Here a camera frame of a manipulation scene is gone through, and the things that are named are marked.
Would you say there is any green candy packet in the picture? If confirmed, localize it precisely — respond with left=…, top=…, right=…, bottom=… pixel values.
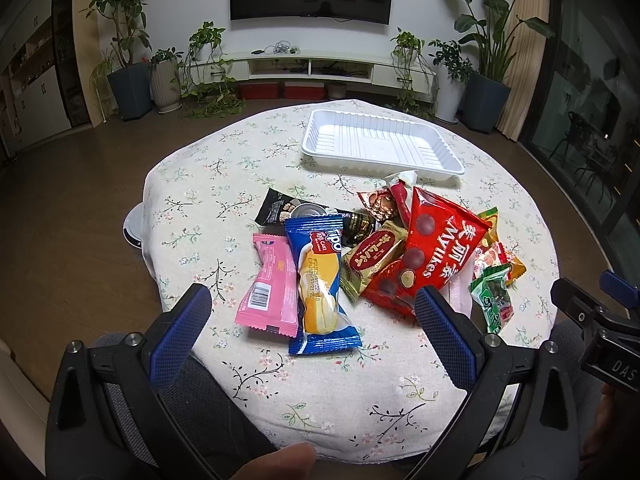
left=470, top=263, right=514, bottom=334

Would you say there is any orange snack bag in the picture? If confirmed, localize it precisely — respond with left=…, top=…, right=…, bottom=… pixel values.
left=473, top=207, right=526, bottom=286

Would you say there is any red Mylikes chocolate bag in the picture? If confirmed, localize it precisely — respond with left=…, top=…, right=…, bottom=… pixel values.
left=363, top=186, right=490, bottom=316

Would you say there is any pink snack packet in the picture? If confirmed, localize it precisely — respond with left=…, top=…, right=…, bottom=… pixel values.
left=234, top=234, right=298, bottom=338

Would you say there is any olive and red wafer packet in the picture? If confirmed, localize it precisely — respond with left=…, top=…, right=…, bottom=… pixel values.
left=340, top=220, right=408, bottom=304

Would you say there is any blue Tipo cake packet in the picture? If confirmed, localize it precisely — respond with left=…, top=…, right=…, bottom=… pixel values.
left=284, top=214, right=361, bottom=356

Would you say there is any small red-brown chocolate packet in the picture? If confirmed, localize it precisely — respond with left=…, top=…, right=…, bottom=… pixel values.
left=357, top=188, right=398, bottom=223

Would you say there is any black nut snack bag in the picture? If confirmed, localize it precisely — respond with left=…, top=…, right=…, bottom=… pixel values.
left=255, top=188, right=376, bottom=247

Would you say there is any red white fruit candy packet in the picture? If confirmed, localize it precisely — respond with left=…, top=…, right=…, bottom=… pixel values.
left=473, top=242, right=509, bottom=278

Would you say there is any person's right hand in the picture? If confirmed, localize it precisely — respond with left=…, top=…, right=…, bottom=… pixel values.
left=584, top=384, right=639, bottom=456

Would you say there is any person's left hand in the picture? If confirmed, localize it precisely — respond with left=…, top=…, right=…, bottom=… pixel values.
left=232, top=443, right=317, bottom=480

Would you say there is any white round robot vacuum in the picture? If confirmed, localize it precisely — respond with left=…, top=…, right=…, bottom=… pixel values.
left=122, top=203, right=143, bottom=249

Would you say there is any beige curtain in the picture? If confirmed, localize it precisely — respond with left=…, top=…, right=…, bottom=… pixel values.
left=497, top=0, right=550, bottom=142

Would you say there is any white plastic tray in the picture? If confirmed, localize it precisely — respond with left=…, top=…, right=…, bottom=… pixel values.
left=302, top=110, right=465, bottom=181

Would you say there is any large leaf plant dark pot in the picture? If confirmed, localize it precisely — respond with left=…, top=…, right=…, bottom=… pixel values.
left=454, top=0, right=555, bottom=133

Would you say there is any plant in white tall pot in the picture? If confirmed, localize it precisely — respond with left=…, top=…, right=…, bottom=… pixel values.
left=428, top=39, right=474, bottom=124

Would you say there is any hanging vine plant on console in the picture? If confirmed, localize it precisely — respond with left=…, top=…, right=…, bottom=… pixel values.
left=390, top=27, right=438, bottom=120

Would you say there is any tall plant in dark pot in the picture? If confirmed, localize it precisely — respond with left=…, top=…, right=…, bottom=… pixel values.
left=85, top=0, right=152, bottom=122

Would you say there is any white TV console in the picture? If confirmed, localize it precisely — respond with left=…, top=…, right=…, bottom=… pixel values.
left=188, top=49, right=437, bottom=98

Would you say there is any trailing green vine plant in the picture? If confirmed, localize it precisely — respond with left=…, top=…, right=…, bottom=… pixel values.
left=181, top=21, right=245, bottom=118

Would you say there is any left red storage box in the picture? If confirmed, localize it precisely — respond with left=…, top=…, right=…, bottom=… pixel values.
left=239, top=80, right=279, bottom=100

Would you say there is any red storage box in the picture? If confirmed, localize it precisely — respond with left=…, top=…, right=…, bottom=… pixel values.
left=283, top=80, right=326, bottom=101
left=239, top=80, right=279, bottom=100

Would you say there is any white wooden cabinet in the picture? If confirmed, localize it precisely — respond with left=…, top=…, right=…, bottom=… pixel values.
left=1, top=0, right=70, bottom=154

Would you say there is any small white pot under console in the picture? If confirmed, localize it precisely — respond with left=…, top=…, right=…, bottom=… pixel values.
left=326, top=81, right=347, bottom=100

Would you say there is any plant in white ribbed pot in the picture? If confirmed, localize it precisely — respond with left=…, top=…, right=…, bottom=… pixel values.
left=150, top=47, right=183, bottom=115

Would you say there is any right red storage box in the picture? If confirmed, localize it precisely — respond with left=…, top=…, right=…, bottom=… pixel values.
left=283, top=80, right=326, bottom=101

